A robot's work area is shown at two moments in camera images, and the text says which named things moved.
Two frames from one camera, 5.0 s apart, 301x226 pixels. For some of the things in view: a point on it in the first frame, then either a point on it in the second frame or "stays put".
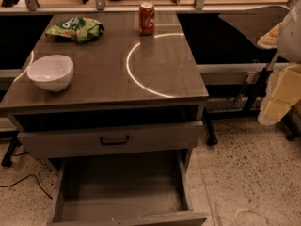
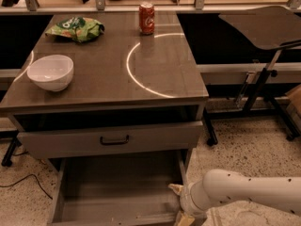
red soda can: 147,19 stays put
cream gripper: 291,37 to 185,199
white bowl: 51,72 stays put
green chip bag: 80,29 stays put
